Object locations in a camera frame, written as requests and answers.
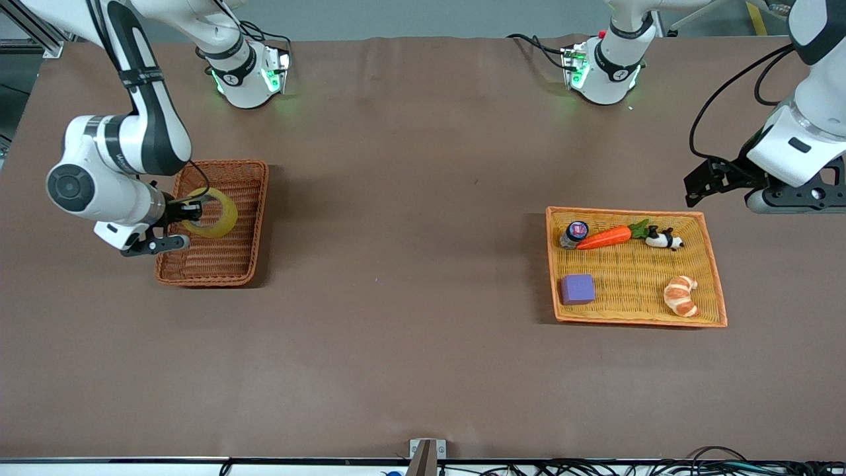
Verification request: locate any aluminium frame profile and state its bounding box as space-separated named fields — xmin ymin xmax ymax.
xmin=0 ymin=0 xmax=67 ymax=59

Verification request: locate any orange toy carrot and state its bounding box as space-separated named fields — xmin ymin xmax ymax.
xmin=576 ymin=219 xmax=652 ymax=251

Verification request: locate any metal table bracket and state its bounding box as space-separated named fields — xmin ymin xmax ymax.
xmin=409 ymin=439 xmax=447 ymax=476

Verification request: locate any toy croissant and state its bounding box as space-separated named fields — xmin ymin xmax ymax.
xmin=663 ymin=275 xmax=700 ymax=318

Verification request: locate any orange wicker tray basket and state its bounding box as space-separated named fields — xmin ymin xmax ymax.
xmin=546 ymin=206 xmax=728 ymax=329

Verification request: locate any black base cable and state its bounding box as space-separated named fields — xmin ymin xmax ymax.
xmin=507 ymin=33 xmax=572 ymax=72
xmin=235 ymin=20 xmax=293 ymax=57

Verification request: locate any small jar dark lid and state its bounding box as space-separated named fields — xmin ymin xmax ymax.
xmin=560 ymin=220 xmax=590 ymax=250

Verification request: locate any black white panda toy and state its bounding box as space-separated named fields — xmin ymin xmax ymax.
xmin=645 ymin=225 xmax=685 ymax=252

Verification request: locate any black left base cable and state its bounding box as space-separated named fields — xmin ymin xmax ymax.
xmin=507 ymin=33 xmax=572 ymax=72

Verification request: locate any black cable bundle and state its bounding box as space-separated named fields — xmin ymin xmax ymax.
xmin=436 ymin=446 xmax=846 ymax=476

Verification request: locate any brown wicker basket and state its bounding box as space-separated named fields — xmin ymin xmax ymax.
xmin=155 ymin=159 xmax=270 ymax=288

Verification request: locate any brown table cover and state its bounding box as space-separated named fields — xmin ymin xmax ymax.
xmin=0 ymin=36 xmax=846 ymax=460

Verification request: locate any black right base cable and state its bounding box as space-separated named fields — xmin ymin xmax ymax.
xmin=235 ymin=20 xmax=293 ymax=57

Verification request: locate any clear yellowish tape roll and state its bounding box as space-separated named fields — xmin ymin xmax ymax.
xmin=181 ymin=187 xmax=239 ymax=239

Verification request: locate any purple cube block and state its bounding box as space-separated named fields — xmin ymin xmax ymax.
xmin=560 ymin=273 xmax=596 ymax=305

